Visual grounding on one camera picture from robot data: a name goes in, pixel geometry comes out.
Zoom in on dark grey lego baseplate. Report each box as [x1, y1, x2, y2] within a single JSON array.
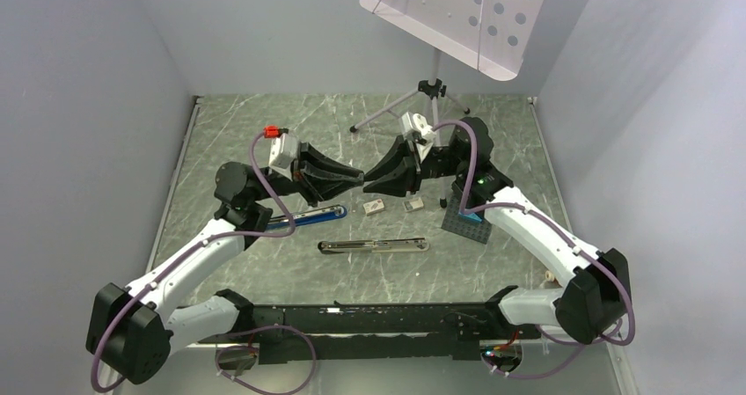
[[441, 196, 492, 245]]

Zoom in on black silver stapler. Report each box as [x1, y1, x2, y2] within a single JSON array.
[[318, 238, 430, 255]]

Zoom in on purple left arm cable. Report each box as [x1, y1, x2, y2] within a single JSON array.
[[90, 131, 318, 395]]

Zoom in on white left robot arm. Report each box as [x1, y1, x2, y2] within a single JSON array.
[[85, 137, 364, 394]]

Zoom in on white perforated music stand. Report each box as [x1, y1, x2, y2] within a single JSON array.
[[349, 0, 545, 189]]

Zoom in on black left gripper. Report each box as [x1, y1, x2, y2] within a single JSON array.
[[252, 140, 363, 207]]

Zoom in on white staple box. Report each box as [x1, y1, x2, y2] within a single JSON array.
[[362, 199, 385, 216]]

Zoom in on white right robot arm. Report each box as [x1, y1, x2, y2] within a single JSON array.
[[363, 113, 636, 346]]

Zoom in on blue black stapler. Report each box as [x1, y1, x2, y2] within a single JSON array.
[[267, 204, 347, 230]]

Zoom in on staple box tray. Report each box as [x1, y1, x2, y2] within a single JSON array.
[[403, 198, 424, 212]]

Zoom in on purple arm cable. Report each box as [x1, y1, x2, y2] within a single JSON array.
[[90, 131, 318, 395], [431, 118, 636, 381]]

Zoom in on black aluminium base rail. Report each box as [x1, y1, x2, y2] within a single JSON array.
[[107, 302, 619, 365]]

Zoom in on blue lego brick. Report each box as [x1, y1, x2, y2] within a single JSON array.
[[458, 212, 484, 223]]

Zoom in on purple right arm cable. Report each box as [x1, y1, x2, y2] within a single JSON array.
[[431, 118, 636, 381]]

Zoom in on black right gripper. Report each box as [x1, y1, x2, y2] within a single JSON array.
[[362, 136, 467, 199]]

